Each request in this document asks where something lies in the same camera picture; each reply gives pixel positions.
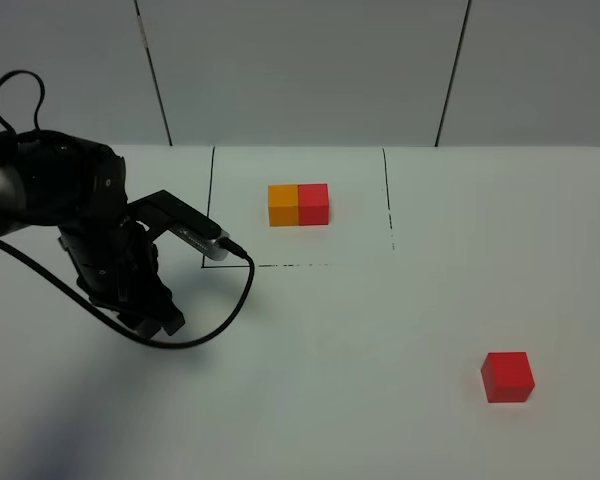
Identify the black camera cable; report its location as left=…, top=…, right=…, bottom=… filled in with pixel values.
left=0, top=70, right=256, bottom=350

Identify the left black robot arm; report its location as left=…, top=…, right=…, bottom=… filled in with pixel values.
left=0, top=130, right=185, bottom=345

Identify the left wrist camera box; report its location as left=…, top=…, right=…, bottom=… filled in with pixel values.
left=128, top=190, right=229, bottom=261

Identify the orange template block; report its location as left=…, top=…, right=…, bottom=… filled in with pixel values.
left=268, top=184, right=299, bottom=227

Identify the red template block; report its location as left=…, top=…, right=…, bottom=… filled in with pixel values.
left=298, top=183, right=330, bottom=226

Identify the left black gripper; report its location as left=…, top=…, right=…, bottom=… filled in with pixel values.
left=59, top=215, right=185, bottom=339

